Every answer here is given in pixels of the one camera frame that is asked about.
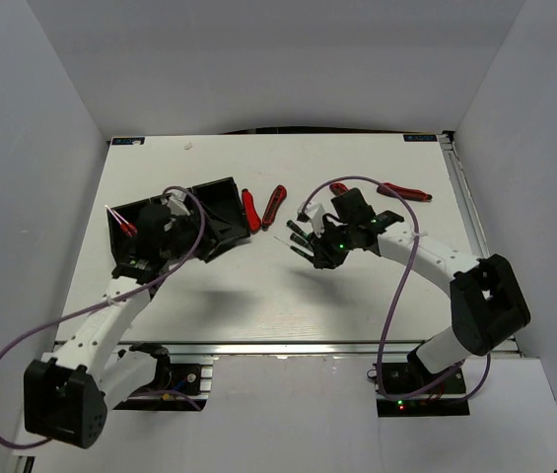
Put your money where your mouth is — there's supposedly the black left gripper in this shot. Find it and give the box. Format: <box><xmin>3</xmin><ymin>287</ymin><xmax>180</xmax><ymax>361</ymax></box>
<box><xmin>161</xmin><ymin>202</ymin><xmax>245</xmax><ymax>264</ymax></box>

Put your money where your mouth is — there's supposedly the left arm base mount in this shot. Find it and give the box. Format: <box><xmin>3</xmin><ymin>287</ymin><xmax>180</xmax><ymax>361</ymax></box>
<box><xmin>115</xmin><ymin>343</ymin><xmax>208</xmax><ymax>412</ymax></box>

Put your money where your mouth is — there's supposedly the green black precision screwdriver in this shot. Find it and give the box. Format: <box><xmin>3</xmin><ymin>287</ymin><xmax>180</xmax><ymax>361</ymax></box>
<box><xmin>286</xmin><ymin>220</ymin><xmax>310</xmax><ymax>239</ymax></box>
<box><xmin>289</xmin><ymin>245</ymin><xmax>313</xmax><ymax>261</ymax></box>
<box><xmin>275</xmin><ymin>233</ymin><xmax>313</xmax><ymax>251</ymax></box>

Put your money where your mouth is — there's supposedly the black three-compartment tray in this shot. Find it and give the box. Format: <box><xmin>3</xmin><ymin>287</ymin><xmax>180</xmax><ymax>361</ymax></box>
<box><xmin>107</xmin><ymin>177</ymin><xmax>250</xmax><ymax>262</ymax></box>

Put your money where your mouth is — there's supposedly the red black utility knife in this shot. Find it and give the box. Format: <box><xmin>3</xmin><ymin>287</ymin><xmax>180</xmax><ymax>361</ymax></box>
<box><xmin>242</xmin><ymin>188</ymin><xmax>262</xmax><ymax>234</ymax></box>

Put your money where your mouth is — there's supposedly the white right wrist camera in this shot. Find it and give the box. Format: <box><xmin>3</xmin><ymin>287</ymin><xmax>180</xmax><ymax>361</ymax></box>
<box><xmin>297</xmin><ymin>202</ymin><xmax>325</xmax><ymax>237</ymax></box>

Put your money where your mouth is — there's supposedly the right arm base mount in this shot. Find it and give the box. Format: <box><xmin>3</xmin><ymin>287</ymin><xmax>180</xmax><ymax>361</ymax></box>
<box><xmin>366</xmin><ymin>359</ymin><xmax>471</xmax><ymax>418</ymax></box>

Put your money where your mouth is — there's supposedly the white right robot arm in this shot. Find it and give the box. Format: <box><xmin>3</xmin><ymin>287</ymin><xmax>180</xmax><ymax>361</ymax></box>
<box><xmin>298</xmin><ymin>188</ymin><xmax>531</xmax><ymax>400</ymax></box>

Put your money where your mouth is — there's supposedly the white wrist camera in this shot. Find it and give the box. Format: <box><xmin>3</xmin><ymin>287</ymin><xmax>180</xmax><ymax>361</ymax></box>
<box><xmin>297</xmin><ymin>202</ymin><xmax>325</xmax><ymax>237</ymax></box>
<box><xmin>161</xmin><ymin>193</ymin><xmax>190</xmax><ymax>216</ymax></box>

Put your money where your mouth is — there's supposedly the aluminium right side rail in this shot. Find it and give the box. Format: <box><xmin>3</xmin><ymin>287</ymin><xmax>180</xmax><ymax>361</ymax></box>
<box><xmin>438</xmin><ymin>132</ymin><xmax>530</xmax><ymax>356</ymax></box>

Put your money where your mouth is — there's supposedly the aluminium rail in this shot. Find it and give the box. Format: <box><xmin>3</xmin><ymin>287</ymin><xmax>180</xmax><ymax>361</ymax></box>
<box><xmin>438</xmin><ymin>132</ymin><xmax>530</xmax><ymax>356</ymax></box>
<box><xmin>159</xmin><ymin>340</ymin><xmax>427</xmax><ymax>357</ymax></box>

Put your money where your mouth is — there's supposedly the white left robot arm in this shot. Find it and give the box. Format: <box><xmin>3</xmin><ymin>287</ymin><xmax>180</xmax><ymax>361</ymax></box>
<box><xmin>24</xmin><ymin>191</ymin><xmax>249</xmax><ymax>448</ymax></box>

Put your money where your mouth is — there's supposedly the blue label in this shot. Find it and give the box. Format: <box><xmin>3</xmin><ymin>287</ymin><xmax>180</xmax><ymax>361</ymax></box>
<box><xmin>402</xmin><ymin>134</ymin><xmax>439</xmax><ymax>143</ymax></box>
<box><xmin>110</xmin><ymin>137</ymin><xmax>145</xmax><ymax>146</ymax></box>

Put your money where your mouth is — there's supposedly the blue label left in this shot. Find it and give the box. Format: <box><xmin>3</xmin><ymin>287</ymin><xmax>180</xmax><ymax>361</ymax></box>
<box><xmin>110</xmin><ymin>137</ymin><xmax>145</xmax><ymax>146</ymax></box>

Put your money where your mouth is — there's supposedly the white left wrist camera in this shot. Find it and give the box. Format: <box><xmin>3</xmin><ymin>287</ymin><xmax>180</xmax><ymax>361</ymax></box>
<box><xmin>161</xmin><ymin>193</ymin><xmax>190</xmax><ymax>216</ymax></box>

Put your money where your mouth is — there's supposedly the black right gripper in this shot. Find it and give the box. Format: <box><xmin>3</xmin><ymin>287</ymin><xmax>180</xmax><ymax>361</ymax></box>
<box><xmin>307</xmin><ymin>220</ymin><xmax>356</xmax><ymax>271</ymax></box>

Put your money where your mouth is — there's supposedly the aluminium front rail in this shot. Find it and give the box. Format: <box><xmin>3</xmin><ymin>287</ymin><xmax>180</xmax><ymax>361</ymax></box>
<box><xmin>159</xmin><ymin>340</ymin><xmax>427</xmax><ymax>357</ymax></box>

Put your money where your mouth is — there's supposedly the blue label right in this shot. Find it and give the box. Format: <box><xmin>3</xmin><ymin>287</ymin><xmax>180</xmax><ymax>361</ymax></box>
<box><xmin>402</xmin><ymin>134</ymin><xmax>439</xmax><ymax>143</ymax></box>

